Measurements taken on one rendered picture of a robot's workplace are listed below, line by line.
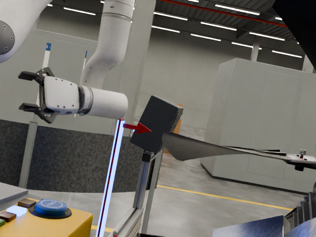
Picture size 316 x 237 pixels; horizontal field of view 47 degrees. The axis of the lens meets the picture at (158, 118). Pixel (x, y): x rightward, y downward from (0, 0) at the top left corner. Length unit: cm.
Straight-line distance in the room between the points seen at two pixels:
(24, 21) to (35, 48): 597
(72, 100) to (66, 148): 132
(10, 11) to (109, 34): 33
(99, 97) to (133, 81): 378
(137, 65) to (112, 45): 378
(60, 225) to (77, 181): 196
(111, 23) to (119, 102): 23
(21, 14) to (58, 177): 162
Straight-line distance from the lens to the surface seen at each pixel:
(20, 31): 88
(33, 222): 47
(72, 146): 236
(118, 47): 110
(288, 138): 711
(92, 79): 118
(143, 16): 496
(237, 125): 678
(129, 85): 485
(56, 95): 103
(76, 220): 49
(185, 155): 79
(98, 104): 107
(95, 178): 247
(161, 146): 130
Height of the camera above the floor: 124
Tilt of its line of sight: 3 degrees down
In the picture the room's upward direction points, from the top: 11 degrees clockwise
